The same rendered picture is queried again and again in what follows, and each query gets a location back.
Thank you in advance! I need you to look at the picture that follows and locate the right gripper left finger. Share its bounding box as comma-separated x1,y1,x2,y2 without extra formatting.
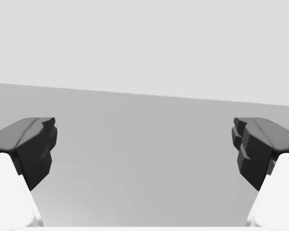
0,117,58,228

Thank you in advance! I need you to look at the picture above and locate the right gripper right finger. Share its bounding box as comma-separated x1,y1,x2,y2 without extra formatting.
231,117,289,228

